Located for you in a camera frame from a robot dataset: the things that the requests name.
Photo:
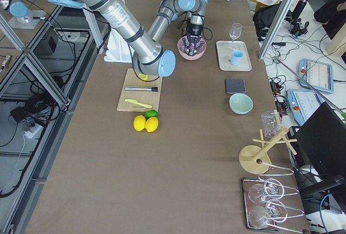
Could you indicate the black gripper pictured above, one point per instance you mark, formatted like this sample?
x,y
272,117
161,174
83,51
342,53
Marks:
x,y
194,28

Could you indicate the half lemon slice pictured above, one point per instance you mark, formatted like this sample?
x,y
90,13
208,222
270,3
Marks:
x,y
143,77

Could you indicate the aluminium frame post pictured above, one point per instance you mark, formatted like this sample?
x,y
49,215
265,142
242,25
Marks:
x,y
278,19

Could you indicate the hanging wine glass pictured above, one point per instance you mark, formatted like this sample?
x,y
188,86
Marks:
x,y
271,215
265,190

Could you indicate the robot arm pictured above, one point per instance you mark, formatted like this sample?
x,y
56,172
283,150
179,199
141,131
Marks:
x,y
153,59
171,10

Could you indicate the metal muddler black tip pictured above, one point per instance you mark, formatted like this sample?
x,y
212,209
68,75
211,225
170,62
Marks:
x,y
133,88

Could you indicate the light blue cup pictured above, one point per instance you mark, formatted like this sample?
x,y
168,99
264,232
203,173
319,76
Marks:
x,y
236,57

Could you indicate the clear tumbler glass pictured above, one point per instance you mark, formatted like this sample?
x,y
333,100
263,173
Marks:
x,y
270,123

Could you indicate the yellow plastic knife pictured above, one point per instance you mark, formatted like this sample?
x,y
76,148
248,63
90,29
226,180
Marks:
x,y
133,101

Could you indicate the wooden cutting board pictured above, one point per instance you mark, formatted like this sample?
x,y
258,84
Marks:
x,y
146,97

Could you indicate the green bowl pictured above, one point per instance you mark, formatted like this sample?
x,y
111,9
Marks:
x,y
240,103

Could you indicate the black glass holder tray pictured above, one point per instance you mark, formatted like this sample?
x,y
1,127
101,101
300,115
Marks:
x,y
248,204

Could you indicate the cream serving tray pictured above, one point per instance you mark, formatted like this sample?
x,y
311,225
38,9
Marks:
x,y
224,56

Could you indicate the black bottle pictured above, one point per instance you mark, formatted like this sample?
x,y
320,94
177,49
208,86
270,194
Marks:
x,y
298,9

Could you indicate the pink bowl of ice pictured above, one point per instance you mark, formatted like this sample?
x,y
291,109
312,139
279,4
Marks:
x,y
191,52

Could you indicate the dark grey folded cloth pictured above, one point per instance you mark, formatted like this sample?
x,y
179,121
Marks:
x,y
233,86

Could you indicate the green lime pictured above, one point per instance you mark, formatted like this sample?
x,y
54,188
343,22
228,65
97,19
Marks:
x,y
151,113

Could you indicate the black monitor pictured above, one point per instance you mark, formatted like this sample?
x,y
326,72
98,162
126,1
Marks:
x,y
322,139

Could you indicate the blue teach pendant tablet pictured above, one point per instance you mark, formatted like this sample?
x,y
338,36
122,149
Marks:
x,y
317,74

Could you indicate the yellow lemon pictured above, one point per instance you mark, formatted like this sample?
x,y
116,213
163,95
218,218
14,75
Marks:
x,y
151,124
139,123

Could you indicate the wooden cup tree stand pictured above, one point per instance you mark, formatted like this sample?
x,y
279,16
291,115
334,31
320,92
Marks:
x,y
255,159

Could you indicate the clear wine glass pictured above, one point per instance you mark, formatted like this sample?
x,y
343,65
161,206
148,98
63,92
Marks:
x,y
234,33

